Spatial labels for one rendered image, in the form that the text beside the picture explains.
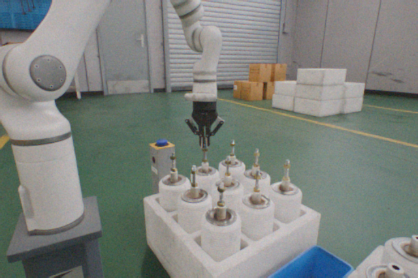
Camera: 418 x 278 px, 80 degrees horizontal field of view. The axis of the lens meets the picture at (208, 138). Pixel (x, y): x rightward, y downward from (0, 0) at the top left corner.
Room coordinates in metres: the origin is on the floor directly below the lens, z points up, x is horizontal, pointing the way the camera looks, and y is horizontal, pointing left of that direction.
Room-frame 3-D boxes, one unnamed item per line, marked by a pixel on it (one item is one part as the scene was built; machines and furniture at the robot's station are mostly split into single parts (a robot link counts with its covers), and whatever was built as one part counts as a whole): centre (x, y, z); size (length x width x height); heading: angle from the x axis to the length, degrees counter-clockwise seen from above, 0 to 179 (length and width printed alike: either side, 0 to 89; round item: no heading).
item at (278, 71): (4.63, -1.20, 0.45); 0.30 x 0.24 x 0.30; 25
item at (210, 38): (0.77, 0.00, 0.62); 0.09 x 0.07 x 0.15; 45
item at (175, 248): (0.68, -0.06, 0.09); 0.39 x 0.39 x 0.18; 35
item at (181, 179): (0.71, 0.11, 0.25); 0.08 x 0.08 x 0.01
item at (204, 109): (0.77, 0.01, 0.46); 0.08 x 0.08 x 0.09
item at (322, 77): (3.15, -1.38, 0.45); 0.39 x 0.39 x 0.18; 28
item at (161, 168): (0.87, 0.17, 0.16); 0.07 x 0.07 x 0.31; 35
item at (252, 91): (4.38, -0.75, 0.15); 0.30 x 0.24 x 0.30; 26
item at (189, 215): (0.61, 0.04, 0.16); 0.10 x 0.10 x 0.18
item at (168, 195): (0.71, 0.11, 0.16); 0.10 x 0.10 x 0.18
